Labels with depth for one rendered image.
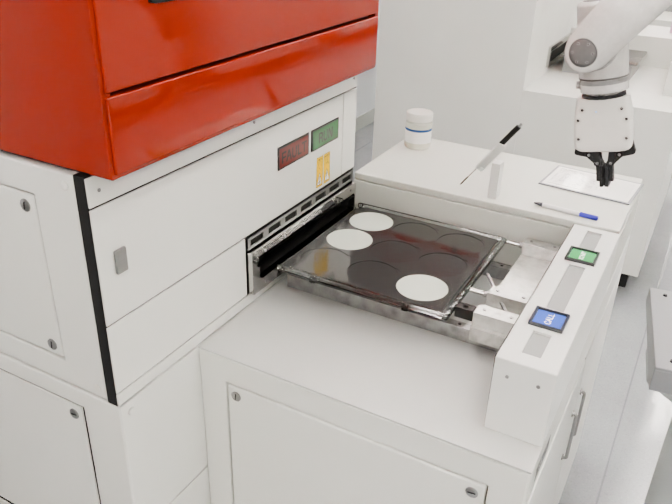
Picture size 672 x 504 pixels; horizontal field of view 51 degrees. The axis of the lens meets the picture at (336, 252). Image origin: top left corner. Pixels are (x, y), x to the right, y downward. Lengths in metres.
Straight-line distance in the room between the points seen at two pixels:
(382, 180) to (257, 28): 0.62
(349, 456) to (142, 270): 0.48
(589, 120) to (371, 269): 0.50
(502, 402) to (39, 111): 0.80
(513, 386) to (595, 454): 1.36
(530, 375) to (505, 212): 0.59
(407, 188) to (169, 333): 0.70
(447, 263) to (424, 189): 0.26
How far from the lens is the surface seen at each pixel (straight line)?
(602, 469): 2.43
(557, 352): 1.14
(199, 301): 1.30
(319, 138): 1.53
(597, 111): 1.36
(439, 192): 1.65
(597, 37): 1.25
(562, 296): 1.30
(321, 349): 1.32
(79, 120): 1.00
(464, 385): 1.26
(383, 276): 1.40
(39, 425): 1.45
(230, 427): 1.41
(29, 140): 1.09
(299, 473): 1.37
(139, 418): 1.28
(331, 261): 1.44
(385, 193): 1.70
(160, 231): 1.16
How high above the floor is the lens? 1.59
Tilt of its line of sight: 28 degrees down
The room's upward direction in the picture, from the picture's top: 2 degrees clockwise
